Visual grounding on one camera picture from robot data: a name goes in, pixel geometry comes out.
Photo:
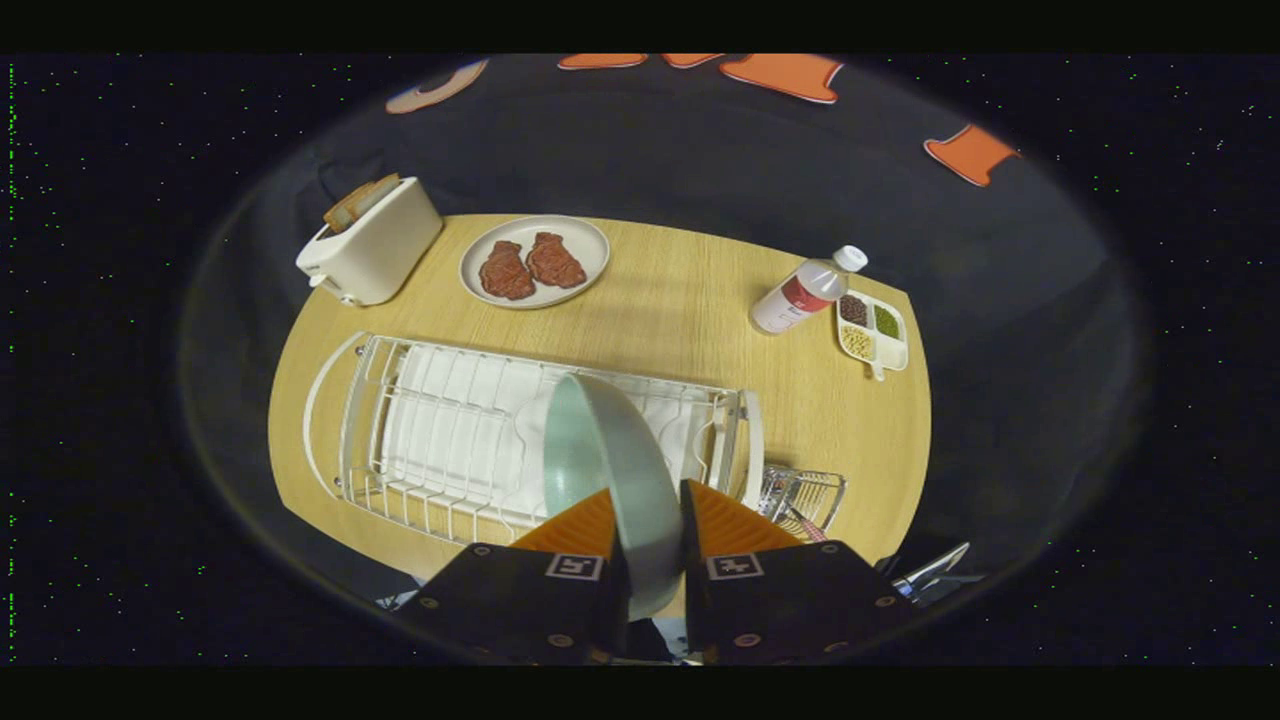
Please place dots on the white toaster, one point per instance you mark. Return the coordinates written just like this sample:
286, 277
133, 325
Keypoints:
375, 250

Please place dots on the white divided dish with beans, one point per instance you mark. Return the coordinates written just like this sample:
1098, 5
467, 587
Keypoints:
880, 345

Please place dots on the clear bottle with red label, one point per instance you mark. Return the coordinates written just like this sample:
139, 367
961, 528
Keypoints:
800, 295

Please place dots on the brown steak piece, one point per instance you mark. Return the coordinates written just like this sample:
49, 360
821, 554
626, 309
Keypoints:
555, 260
506, 272

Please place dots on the toasted bread slice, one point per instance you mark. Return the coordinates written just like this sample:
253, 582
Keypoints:
355, 205

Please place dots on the pale green plate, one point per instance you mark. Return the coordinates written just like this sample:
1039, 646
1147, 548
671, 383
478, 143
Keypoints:
630, 470

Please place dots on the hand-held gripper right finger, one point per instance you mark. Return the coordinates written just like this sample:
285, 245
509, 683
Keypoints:
790, 600

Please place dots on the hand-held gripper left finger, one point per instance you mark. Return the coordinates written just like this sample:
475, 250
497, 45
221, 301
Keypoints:
520, 600

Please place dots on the grey plate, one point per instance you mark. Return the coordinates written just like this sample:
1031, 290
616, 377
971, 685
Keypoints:
535, 292

